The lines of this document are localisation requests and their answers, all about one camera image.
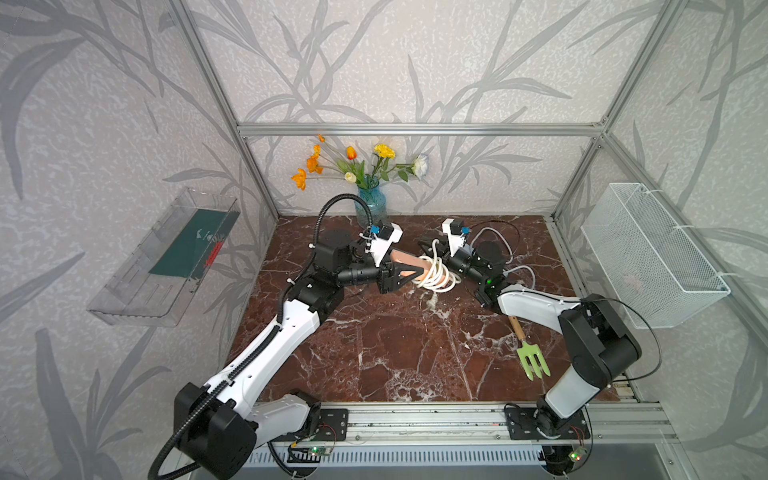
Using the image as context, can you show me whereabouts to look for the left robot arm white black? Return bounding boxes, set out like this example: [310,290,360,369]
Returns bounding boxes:
[148,223,423,479]

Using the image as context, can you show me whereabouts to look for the grey power strip with cord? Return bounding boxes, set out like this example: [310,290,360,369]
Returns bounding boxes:
[469,226,537,289]

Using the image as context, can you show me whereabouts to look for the pink power strip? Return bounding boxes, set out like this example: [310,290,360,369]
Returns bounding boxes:
[390,250,450,290]

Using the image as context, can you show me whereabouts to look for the white power cord with plug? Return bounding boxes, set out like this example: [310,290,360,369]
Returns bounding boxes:
[413,237,463,310]

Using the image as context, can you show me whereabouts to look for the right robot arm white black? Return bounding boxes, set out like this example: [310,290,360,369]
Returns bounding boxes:
[419,235,642,439]

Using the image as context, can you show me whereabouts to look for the aluminium front rail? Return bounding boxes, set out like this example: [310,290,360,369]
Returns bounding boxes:
[315,402,679,448]

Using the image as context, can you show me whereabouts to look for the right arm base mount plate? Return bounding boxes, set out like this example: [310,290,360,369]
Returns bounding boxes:
[503,403,592,443]

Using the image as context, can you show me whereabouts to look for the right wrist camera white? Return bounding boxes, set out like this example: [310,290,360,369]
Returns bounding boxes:
[442,218,470,257]

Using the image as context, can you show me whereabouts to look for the clear plastic wall tray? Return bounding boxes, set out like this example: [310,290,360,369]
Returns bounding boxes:
[87,187,241,327]

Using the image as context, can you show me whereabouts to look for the green garden hand fork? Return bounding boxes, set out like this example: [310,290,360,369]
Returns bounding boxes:
[508,316,551,381]

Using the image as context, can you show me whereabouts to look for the white wire mesh basket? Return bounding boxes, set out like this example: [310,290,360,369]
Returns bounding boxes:
[582,183,731,329]

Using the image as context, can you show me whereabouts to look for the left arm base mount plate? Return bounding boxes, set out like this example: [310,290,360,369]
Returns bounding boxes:
[275,407,349,442]

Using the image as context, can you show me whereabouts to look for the blue glass vase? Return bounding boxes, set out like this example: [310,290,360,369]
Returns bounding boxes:
[354,186,388,228]

